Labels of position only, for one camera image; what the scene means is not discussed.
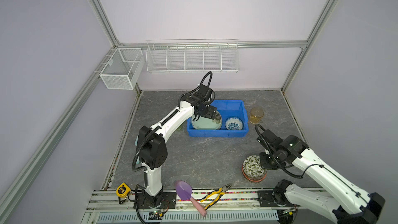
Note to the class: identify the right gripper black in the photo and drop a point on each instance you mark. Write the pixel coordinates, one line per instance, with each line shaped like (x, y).
(265, 165)

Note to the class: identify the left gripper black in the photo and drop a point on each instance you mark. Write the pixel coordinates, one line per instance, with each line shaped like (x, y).
(212, 113)

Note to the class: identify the mint green plate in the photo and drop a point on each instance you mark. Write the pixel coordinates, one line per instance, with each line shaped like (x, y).
(201, 123)

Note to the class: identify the olive leaf pattern bowl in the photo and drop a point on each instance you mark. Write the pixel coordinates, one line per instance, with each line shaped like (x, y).
(252, 167)

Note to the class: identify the blue floral ceramic bowl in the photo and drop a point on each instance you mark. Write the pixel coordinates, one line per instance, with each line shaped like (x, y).
(234, 123)

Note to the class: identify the red rimmed bowl underneath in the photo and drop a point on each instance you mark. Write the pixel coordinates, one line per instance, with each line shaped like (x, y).
(254, 179)

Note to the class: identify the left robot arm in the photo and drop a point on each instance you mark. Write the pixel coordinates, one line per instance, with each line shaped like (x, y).
(151, 151)

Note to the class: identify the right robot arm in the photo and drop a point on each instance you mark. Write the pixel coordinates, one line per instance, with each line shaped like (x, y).
(348, 204)

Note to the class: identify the blue plastic bin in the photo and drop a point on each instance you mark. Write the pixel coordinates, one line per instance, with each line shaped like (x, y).
(227, 109)

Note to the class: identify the amber glass cup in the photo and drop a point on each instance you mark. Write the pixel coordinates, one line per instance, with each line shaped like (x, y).
(256, 115)

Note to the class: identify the yellow black pliers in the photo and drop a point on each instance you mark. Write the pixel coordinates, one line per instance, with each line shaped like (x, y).
(215, 195)

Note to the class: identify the small white mesh basket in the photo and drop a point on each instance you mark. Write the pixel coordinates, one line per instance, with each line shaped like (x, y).
(122, 70)

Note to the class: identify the yellow tape measure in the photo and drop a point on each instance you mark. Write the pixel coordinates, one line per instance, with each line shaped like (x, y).
(123, 191)

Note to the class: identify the green circuit board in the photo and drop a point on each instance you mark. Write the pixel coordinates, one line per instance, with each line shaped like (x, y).
(155, 215)

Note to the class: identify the long white wire basket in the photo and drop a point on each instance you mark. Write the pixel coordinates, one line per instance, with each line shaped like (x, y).
(192, 55)

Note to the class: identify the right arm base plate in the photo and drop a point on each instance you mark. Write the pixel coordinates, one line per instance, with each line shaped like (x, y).
(269, 198)

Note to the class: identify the purple scoop pink handle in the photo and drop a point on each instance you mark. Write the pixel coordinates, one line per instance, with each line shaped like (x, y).
(184, 191)

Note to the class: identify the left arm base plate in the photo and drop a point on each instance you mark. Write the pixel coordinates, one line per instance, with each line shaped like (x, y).
(161, 200)

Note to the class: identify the white vented cable duct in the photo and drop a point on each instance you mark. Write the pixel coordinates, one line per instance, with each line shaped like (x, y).
(191, 217)

